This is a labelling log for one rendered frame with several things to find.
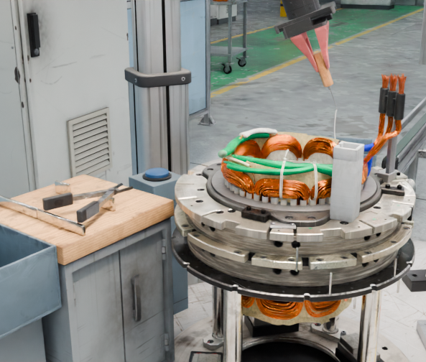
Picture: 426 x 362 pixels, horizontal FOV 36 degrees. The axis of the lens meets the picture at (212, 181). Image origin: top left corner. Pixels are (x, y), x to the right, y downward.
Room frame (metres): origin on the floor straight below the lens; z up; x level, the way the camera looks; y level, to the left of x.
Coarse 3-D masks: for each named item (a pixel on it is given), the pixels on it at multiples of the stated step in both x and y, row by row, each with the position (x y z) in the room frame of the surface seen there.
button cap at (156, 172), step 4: (152, 168) 1.08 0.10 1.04; (156, 168) 1.08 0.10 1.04; (160, 168) 1.08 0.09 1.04; (164, 168) 1.08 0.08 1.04; (148, 172) 1.06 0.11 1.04; (152, 172) 1.05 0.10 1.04; (156, 172) 1.05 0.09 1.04; (160, 172) 1.05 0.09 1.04; (164, 172) 1.06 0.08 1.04; (168, 172) 1.06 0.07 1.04; (148, 176) 1.05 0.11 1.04; (152, 176) 1.05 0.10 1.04; (156, 176) 1.05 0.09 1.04; (160, 176) 1.05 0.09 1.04; (164, 176) 1.05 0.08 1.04
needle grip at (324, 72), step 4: (316, 52) 1.14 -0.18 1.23; (320, 52) 1.13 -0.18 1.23; (316, 56) 1.13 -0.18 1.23; (320, 56) 1.13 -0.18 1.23; (316, 60) 1.13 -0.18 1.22; (320, 60) 1.13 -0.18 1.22; (316, 64) 1.14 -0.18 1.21; (320, 64) 1.13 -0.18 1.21; (324, 64) 1.13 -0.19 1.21; (320, 68) 1.13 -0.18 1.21; (324, 68) 1.13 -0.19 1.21; (320, 72) 1.13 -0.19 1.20; (324, 72) 1.13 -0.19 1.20; (328, 72) 1.13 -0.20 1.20; (320, 76) 1.13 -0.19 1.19; (324, 76) 1.13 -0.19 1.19; (328, 76) 1.13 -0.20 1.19; (324, 80) 1.13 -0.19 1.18; (328, 80) 1.13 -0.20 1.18; (332, 80) 1.13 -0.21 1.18; (324, 84) 1.13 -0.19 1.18; (328, 84) 1.13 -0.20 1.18; (332, 84) 1.13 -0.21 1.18
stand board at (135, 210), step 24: (48, 192) 0.90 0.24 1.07; (72, 192) 0.90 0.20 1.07; (144, 192) 0.90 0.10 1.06; (0, 216) 0.81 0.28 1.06; (24, 216) 0.81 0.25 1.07; (72, 216) 0.81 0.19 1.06; (96, 216) 0.81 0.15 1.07; (120, 216) 0.81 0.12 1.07; (144, 216) 0.83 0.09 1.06; (168, 216) 0.86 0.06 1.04; (48, 240) 0.74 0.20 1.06; (72, 240) 0.74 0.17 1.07; (96, 240) 0.76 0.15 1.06
